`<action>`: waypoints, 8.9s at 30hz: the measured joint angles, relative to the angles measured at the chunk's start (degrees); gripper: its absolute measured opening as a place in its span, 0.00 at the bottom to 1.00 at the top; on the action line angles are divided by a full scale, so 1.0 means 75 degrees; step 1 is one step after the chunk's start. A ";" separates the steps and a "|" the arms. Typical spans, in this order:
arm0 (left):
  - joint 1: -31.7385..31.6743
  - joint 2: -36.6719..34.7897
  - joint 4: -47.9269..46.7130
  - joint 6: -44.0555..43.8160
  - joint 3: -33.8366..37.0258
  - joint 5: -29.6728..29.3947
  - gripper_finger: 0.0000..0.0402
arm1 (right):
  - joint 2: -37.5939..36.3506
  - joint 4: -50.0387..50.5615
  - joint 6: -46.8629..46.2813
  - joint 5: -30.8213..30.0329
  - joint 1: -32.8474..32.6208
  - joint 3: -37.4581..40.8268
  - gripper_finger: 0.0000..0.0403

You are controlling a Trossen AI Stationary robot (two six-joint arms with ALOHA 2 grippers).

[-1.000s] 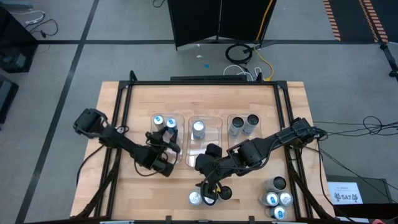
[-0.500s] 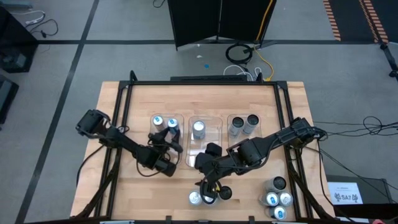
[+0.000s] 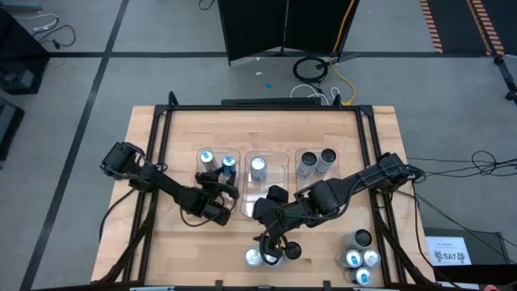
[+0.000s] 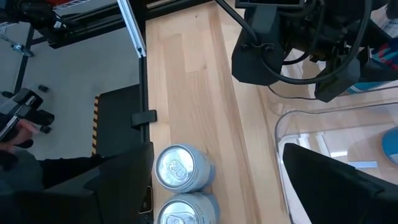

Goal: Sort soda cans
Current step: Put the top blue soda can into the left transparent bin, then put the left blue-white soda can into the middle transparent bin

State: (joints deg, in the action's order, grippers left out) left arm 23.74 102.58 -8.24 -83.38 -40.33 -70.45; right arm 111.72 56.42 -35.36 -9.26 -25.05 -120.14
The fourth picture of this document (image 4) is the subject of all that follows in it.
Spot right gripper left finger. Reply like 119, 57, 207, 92
0, 142, 155, 224

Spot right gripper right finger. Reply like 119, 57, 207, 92
282, 142, 398, 224

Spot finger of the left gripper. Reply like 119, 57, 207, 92
231, 6, 285, 86
314, 57, 371, 103

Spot blue white Spindrift can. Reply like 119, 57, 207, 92
154, 143, 216, 194
381, 126, 398, 166
155, 192, 221, 224

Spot black mat yellow stripes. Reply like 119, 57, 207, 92
91, 83, 144, 156

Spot person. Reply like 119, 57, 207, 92
0, 118, 105, 195

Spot person's hand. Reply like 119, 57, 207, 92
0, 119, 40, 152

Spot silver aluminium extrusion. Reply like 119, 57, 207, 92
116, 0, 147, 59

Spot black grey hand controller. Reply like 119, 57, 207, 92
0, 88, 56, 141

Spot black equipment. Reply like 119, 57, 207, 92
0, 0, 74, 32

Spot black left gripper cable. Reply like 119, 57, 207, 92
214, 0, 374, 85

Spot black frame clip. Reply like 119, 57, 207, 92
130, 109, 158, 129

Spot black metal table frame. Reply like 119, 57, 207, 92
46, 0, 218, 147

